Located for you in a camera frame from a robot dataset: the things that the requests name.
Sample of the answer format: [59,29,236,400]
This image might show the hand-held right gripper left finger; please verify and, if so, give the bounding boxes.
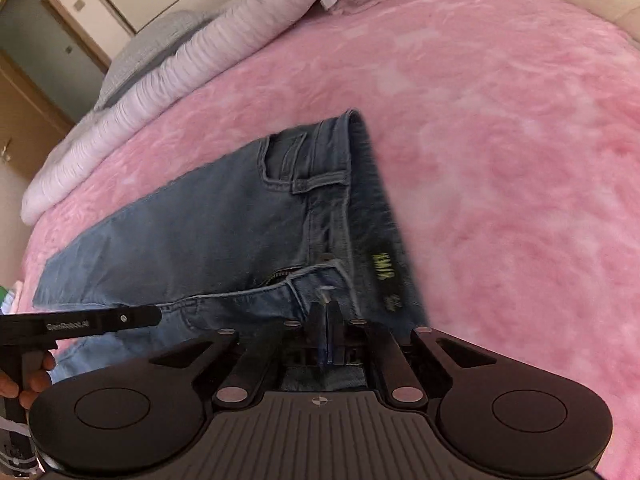
[149,302,328,408]

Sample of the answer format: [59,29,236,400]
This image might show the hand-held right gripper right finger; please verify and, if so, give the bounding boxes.
[327,302,501,406]

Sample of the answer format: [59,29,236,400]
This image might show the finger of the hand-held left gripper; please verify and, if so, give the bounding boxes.
[100,304,163,334]

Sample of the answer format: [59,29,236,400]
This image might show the blue denim jeans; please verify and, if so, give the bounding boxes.
[32,108,431,396]

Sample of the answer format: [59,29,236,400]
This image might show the person's left hand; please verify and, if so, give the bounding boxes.
[0,352,57,411]

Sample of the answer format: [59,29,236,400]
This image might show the green and white object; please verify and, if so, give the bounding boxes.
[0,282,21,313]

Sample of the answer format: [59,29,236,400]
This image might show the lilac ribbed duvet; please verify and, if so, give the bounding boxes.
[21,0,381,226]

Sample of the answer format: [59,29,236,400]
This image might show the pink fluffy blanket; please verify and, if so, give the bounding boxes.
[20,0,640,480]

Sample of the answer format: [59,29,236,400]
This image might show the wooden door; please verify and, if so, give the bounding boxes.
[0,0,136,196]

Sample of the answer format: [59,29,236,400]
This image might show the grey pillow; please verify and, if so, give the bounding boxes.
[95,10,221,111]

